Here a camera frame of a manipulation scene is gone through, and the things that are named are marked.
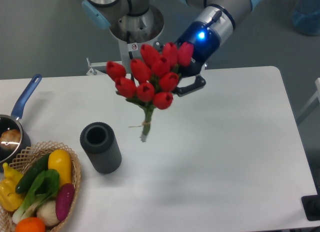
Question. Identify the orange fruit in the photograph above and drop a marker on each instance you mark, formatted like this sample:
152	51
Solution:
30	224

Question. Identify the red tulip bouquet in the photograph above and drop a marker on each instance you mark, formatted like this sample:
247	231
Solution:
153	78

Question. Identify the yellow bell pepper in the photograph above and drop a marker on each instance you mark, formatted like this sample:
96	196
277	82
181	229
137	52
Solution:
9	199

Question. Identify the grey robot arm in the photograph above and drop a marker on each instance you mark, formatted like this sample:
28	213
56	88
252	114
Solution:
220	16

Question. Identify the blue-handled saucepan with lid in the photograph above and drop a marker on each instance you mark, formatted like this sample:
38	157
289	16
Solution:
13	137

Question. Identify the white garlic bulb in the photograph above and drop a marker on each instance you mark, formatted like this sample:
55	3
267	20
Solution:
47	213

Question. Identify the green bok choy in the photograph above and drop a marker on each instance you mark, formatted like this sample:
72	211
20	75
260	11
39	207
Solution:
45	186

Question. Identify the blue bag on floor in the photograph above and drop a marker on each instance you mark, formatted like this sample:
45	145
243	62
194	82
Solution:
305	17

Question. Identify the green cucumber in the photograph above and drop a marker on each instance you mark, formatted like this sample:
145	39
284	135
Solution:
28	178

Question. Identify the purple eggplant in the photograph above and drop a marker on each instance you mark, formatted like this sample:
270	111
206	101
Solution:
64	201

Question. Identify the dark grey ribbed vase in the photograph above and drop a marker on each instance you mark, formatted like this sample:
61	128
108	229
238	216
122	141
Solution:
99	142

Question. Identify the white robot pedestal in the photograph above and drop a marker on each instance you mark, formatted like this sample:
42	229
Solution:
131	32

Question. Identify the black device at table edge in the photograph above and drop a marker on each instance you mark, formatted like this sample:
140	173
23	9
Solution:
311	206

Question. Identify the white furniture leg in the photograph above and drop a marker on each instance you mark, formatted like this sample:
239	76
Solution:
310	105

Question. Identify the woven wicker basket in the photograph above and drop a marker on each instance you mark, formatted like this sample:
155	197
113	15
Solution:
27	157

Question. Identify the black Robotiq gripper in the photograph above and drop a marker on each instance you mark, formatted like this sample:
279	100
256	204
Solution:
204	42

